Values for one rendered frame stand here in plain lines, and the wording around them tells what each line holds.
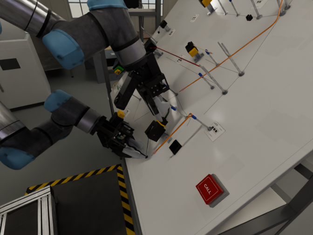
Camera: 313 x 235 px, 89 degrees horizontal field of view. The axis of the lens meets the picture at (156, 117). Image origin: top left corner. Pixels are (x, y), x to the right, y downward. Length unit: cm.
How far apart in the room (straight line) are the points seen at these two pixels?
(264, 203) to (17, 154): 88
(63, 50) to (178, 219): 49
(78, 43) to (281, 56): 50
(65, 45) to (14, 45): 293
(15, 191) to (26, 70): 190
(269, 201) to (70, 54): 86
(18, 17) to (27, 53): 281
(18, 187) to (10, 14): 187
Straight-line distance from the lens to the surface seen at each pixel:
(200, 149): 51
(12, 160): 56
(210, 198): 43
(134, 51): 42
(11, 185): 226
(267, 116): 47
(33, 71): 336
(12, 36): 336
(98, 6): 41
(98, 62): 395
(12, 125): 58
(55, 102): 55
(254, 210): 82
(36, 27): 50
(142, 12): 139
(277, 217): 85
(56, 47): 38
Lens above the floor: 146
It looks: 34 degrees down
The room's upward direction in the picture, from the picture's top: straight up
